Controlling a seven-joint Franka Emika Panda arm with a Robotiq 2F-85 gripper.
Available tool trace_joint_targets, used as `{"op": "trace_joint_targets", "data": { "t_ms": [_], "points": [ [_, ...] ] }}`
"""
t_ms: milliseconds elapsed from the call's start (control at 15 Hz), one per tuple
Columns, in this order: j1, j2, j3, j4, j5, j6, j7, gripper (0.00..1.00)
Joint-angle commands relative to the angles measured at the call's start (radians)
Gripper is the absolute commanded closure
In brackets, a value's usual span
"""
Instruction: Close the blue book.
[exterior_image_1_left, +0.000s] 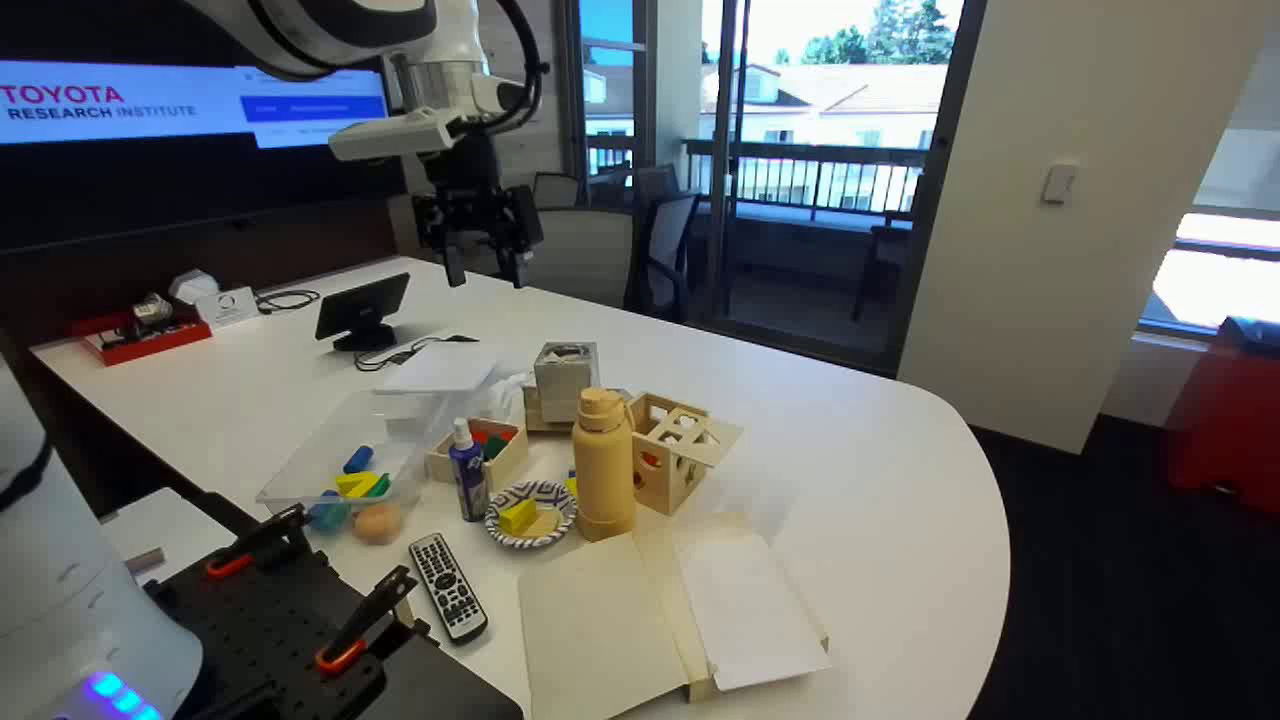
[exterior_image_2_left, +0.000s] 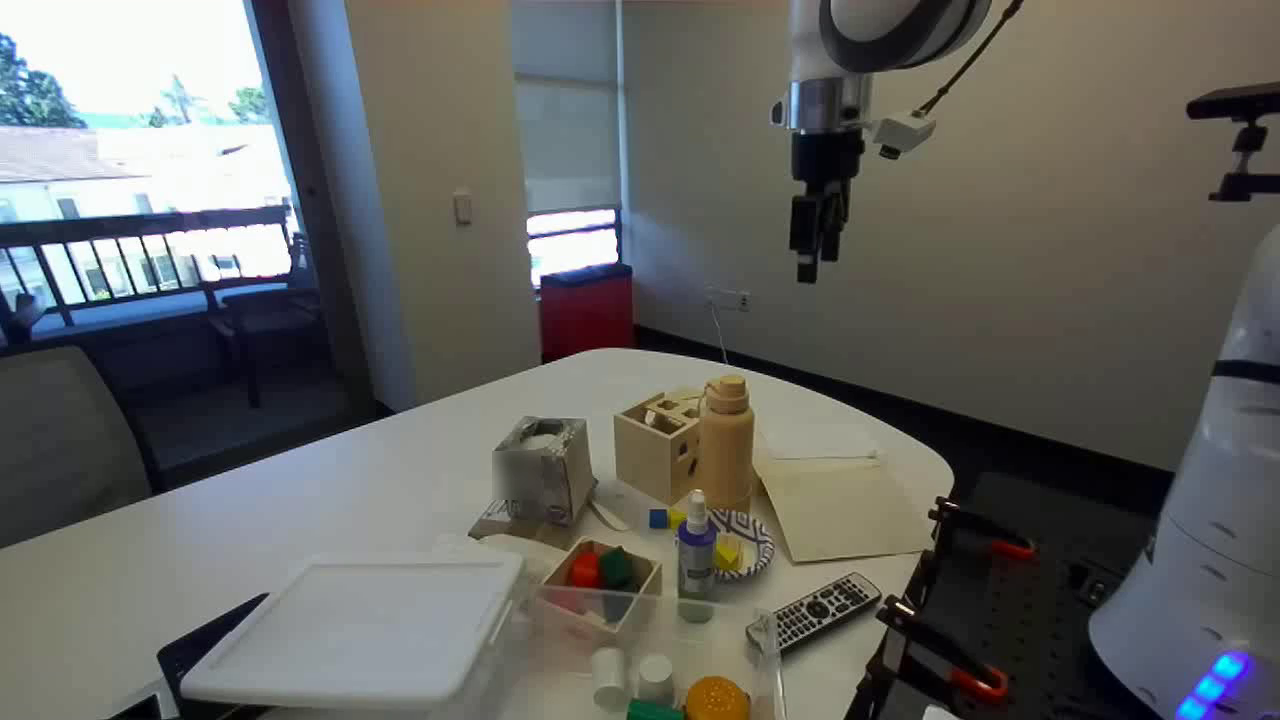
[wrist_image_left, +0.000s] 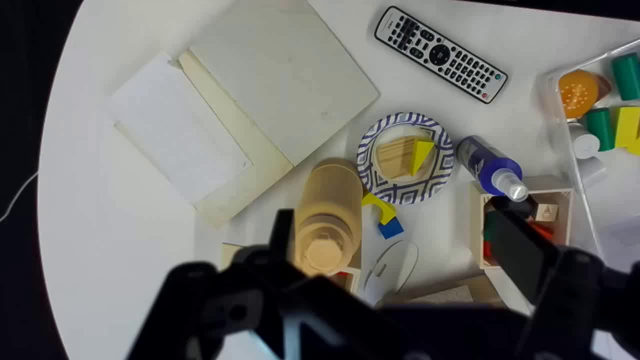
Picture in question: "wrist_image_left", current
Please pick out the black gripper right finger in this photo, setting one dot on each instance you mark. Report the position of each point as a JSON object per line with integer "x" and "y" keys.
{"x": 567, "y": 287}

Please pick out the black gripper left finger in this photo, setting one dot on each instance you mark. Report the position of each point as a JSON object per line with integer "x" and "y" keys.
{"x": 201, "y": 301}

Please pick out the blue hardcover book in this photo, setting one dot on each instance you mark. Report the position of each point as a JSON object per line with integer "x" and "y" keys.
{"x": 287, "y": 72}

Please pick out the red block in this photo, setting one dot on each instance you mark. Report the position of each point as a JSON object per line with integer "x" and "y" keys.
{"x": 545, "y": 230}

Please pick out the wooden box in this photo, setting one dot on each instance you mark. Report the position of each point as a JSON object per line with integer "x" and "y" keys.
{"x": 565, "y": 212}

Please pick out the small wooden cube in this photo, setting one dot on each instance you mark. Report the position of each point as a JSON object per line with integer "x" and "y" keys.
{"x": 547, "y": 212}

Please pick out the clear plastic container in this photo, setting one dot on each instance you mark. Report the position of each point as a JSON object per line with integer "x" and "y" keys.
{"x": 586, "y": 180}

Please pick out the white round cap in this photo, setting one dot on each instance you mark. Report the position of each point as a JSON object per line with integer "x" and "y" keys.
{"x": 585, "y": 146}

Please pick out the blue spray bottle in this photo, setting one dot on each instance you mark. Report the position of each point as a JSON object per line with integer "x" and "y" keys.
{"x": 486, "y": 163}

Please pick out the green cylinder block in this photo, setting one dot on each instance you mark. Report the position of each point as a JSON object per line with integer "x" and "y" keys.
{"x": 628, "y": 76}
{"x": 601, "y": 128}

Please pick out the small blue block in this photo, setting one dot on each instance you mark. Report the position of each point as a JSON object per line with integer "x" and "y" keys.
{"x": 390, "y": 229}

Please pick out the yellow triangular block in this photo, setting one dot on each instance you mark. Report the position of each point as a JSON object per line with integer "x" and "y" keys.
{"x": 421, "y": 152}

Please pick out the yellow arch block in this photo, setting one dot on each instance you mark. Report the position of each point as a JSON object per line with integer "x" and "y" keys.
{"x": 374, "y": 202}

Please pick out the blue patterned paper plate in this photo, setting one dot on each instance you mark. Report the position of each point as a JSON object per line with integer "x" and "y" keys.
{"x": 372, "y": 176}

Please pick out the plain wooden block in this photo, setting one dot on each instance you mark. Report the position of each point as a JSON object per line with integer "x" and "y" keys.
{"x": 392, "y": 158}

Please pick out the black remote control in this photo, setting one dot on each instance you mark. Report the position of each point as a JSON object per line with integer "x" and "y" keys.
{"x": 440, "y": 53}

